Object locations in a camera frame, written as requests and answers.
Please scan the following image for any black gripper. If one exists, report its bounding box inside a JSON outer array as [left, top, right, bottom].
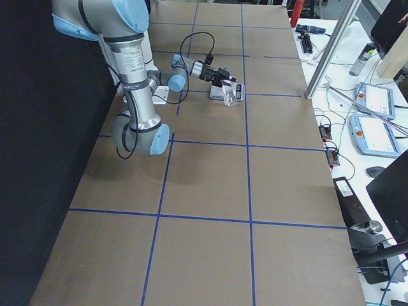
[[200, 65, 236, 87]]

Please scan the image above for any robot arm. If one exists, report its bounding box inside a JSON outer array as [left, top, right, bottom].
[[52, 1, 236, 155]]

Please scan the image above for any silver digital kitchen scale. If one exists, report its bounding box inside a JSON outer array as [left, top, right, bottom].
[[210, 83, 245, 101]]

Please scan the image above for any black folded tripod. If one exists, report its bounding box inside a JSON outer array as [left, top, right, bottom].
[[298, 31, 313, 54]]

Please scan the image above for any blue folded umbrella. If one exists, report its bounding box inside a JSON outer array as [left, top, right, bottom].
[[295, 24, 326, 34]]

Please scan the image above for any red cylinder bottle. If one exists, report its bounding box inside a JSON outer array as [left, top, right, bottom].
[[290, 0, 305, 28]]

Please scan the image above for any grey water bottle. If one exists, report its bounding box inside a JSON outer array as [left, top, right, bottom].
[[349, 43, 375, 77]]

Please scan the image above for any near teach pendant tablet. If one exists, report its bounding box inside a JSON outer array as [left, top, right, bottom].
[[349, 113, 402, 158]]

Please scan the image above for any teach pendant tablet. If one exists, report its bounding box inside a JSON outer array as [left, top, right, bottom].
[[355, 82, 395, 120], [349, 113, 402, 158]]

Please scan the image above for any far teach pendant tablet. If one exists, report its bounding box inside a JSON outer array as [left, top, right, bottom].
[[355, 82, 395, 120]]

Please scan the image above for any black computer mouse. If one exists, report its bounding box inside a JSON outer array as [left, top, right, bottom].
[[365, 166, 385, 178]]

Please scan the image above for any black box with white label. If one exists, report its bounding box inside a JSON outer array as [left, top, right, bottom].
[[333, 177, 371, 228]]

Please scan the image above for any black monitor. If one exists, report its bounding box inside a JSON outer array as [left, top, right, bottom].
[[366, 152, 407, 242]]

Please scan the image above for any black monitor stand base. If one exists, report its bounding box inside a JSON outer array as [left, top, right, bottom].
[[347, 222, 407, 285]]

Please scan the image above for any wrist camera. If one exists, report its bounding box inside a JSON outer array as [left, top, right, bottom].
[[205, 54, 214, 65]]

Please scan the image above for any aluminium frame post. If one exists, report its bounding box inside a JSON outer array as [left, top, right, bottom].
[[305, 0, 361, 99]]

